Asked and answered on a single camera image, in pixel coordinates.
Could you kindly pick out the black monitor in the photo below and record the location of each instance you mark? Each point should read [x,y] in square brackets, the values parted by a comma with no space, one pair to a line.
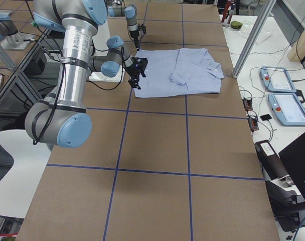
[293,159]

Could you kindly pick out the aluminium frame post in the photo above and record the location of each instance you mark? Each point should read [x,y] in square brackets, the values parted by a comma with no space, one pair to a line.
[259,23]

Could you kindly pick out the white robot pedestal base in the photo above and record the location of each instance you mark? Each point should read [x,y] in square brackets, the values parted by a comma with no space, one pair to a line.
[104,50]

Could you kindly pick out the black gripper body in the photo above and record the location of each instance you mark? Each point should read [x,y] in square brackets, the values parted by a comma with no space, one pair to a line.
[134,72]
[134,34]

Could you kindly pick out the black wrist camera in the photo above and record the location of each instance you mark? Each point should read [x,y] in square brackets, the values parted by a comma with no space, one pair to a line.
[142,29]

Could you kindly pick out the far blue teach pendant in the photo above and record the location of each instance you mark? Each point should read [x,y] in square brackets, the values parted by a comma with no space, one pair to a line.
[276,79]

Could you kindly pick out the light blue striped shirt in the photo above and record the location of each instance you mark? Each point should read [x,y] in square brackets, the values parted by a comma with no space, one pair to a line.
[179,72]

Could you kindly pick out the near blue teach pendant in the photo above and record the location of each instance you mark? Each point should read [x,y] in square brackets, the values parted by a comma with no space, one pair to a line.
[288,109]

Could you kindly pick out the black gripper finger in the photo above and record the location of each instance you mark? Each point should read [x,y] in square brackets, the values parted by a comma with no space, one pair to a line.
[136,44]
[136,84]
[132,82]

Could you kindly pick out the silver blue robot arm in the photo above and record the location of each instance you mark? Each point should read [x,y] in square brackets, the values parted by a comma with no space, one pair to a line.
[120,9]
[61,118]

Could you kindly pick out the green pouch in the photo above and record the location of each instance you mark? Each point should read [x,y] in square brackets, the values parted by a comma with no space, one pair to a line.
[236,25]

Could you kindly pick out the blue teach pendant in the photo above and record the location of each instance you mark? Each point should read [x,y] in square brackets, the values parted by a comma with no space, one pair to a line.
[288,109]
[276,79]

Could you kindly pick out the black labelled box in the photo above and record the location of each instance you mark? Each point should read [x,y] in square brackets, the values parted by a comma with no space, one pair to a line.
[270,160]

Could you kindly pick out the white chair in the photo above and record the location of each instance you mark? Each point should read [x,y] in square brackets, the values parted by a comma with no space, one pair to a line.
[18,186]

